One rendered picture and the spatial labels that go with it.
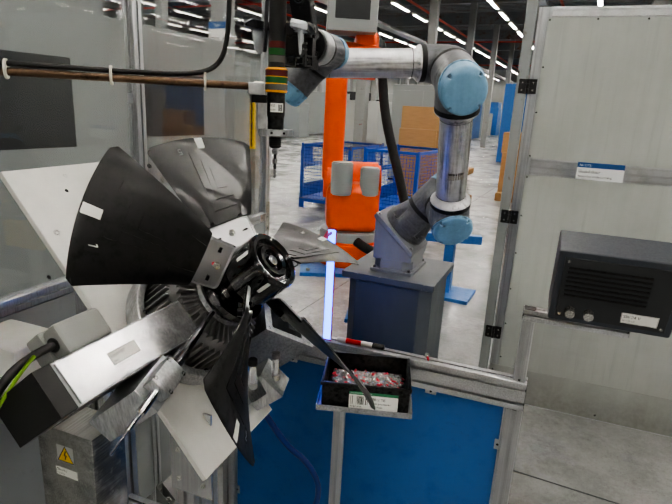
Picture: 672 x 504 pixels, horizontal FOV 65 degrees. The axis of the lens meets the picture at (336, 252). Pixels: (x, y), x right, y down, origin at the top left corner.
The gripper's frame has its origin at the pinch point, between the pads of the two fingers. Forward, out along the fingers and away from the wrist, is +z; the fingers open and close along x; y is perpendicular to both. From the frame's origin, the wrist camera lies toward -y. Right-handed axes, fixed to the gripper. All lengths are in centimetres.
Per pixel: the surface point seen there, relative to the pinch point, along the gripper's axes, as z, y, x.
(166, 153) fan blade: 0.6, 26.0, 23.7
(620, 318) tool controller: -35, 58, -72
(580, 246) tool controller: -34, 42, -62
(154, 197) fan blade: 23.9, 30.5, 8.0
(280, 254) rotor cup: 3.5, 43.3, -5.1
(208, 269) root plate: 15.2, 44.5, 3.7
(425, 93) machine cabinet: -1054, -20, 191
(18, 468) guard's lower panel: 8, 114, 70
